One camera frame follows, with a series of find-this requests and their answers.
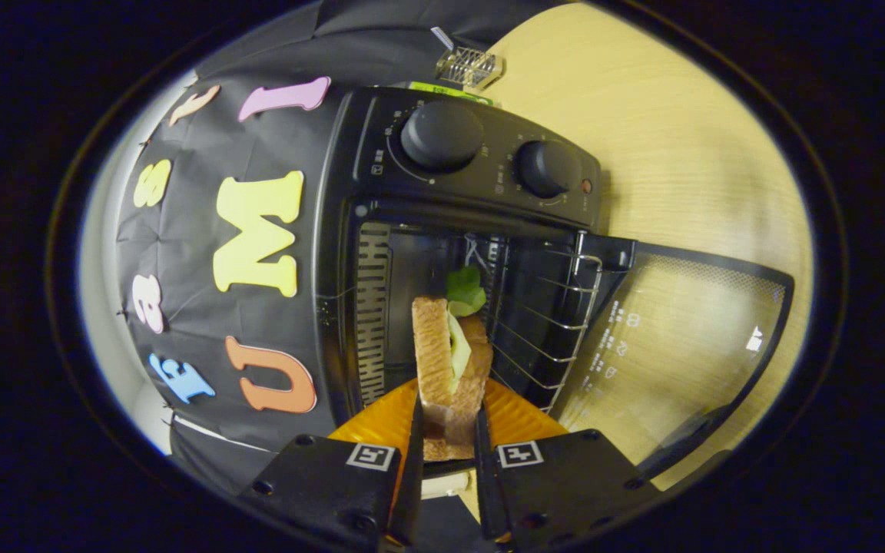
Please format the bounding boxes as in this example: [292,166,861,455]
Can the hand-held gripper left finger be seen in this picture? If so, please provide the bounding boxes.
[239,376,426,550]

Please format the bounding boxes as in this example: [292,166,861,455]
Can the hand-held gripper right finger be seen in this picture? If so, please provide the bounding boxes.
[476,378,662,550]

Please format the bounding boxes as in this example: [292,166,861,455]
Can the toast sandwich with lettuce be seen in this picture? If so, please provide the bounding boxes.
[410,266,494,462]

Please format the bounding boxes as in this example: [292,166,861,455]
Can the black toaster oven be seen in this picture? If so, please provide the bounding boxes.
[312,86,795,481]

